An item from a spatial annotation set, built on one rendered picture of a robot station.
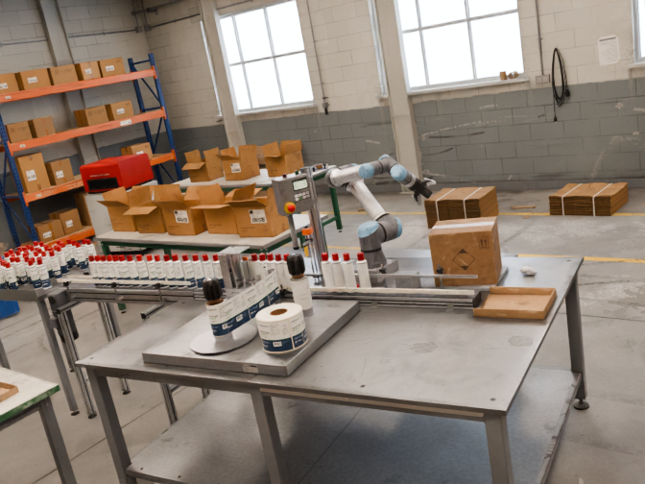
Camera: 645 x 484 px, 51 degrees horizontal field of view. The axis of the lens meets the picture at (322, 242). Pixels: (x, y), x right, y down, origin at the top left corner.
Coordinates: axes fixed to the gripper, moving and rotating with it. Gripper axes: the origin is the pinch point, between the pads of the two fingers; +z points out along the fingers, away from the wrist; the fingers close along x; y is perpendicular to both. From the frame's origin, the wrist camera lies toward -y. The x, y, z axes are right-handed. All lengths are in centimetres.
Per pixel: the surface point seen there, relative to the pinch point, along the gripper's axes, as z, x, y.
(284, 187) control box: -71, 38, 28
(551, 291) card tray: -20, 7, -95
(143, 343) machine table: -92, 140, 30
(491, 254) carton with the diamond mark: -24, 8, -63
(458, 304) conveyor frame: -38, 35, -70
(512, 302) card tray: -28, 20, -86
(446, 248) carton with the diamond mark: -31, 17, -45
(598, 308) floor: 173, -2, -59
